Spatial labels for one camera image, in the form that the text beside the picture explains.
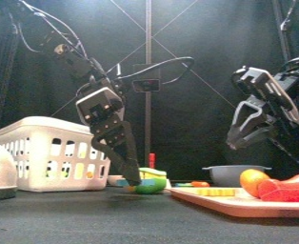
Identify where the wooden cutting board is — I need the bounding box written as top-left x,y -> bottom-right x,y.
168,186 -> 299,219

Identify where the yellow toy corn piece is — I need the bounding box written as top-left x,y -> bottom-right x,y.
188,187 -> 238,197

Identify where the red toy pepper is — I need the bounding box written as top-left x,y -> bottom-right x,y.
258,173 -> 299,203

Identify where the grey vertical frame pole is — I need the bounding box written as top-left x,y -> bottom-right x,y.
144,0 -> 154,168

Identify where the red toy peg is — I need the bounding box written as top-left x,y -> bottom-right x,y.
148,152 -> 158,170

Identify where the small white bowl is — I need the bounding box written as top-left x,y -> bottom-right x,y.
107,174 -> 127,187

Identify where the black camera on pole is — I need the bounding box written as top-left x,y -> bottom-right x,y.
131,78 -> 162,93

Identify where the small orange toy carrot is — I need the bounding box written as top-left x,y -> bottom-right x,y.
191,180 -> 211,188

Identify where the grey toy pot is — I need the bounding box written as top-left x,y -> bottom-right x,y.
202,164 -> 274,188

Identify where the orange toy fruit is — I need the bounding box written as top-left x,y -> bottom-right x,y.
239,168 -> 273,198

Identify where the white plastic laundry basket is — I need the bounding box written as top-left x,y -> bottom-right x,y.
0,115 -> 114,193

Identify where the blue toy gear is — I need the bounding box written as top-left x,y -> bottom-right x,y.
116,178 -> 158,188

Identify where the yellow toy gear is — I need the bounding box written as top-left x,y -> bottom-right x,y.
139,167 -> 170,181

